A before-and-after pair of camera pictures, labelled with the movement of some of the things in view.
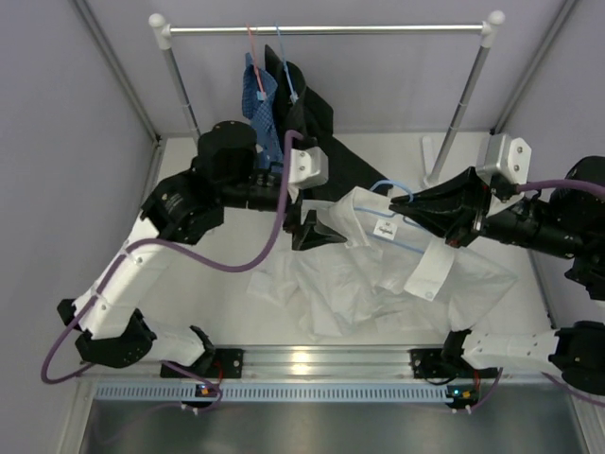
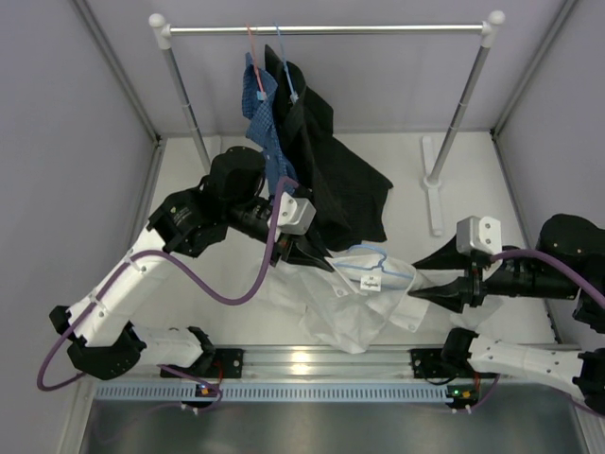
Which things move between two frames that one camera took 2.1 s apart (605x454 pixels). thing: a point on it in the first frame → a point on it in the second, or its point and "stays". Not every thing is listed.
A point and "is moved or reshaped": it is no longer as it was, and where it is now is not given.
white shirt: x=391 y=267 is moved or reshaped
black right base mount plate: x=426 y=363 stays
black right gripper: x=434 y=211 → x=455 y=293
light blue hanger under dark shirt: x=293 y=96 stays
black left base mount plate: x=216 y=363 stays
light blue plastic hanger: x=391 y=214 → x=367 y=256
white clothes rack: x=435 y=168 stays
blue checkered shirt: x=257 y=87 stays
